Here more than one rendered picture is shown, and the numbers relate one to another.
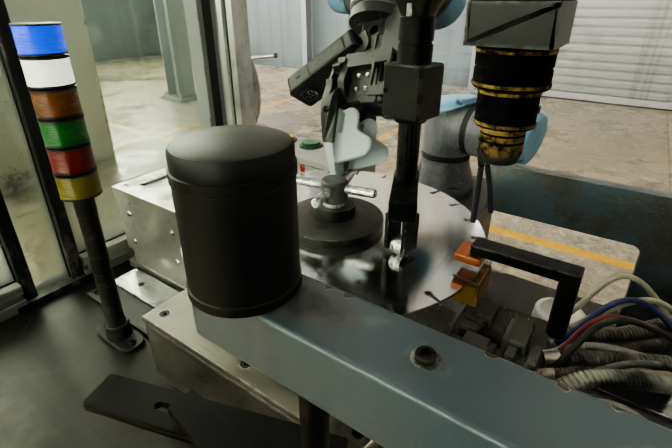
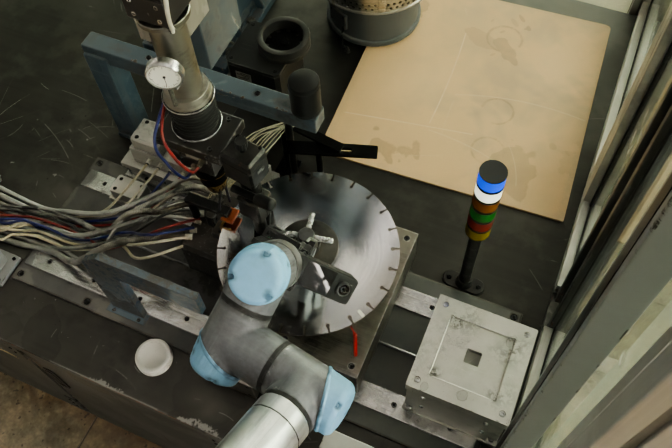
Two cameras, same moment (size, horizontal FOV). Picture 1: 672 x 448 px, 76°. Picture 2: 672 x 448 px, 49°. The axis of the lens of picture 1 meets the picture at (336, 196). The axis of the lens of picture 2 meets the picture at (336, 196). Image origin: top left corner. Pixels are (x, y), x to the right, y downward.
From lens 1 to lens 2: 1.42 m
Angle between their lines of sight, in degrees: 97
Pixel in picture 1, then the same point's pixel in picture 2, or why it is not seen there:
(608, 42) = not seen: outside the picture
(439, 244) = (244, 237)
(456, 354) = (250, 95)
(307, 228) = (320, 227)
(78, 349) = (481, 268)
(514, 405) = (241, 87)
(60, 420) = (449, 227)
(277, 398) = not seen: hidden behind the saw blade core
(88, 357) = not seen: hidden behind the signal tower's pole
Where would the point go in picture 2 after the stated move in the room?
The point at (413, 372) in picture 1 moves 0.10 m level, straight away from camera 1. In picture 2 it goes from (260, 90) to (254, 132)
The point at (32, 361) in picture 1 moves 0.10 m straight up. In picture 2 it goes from (501, 255) to (509, 231)
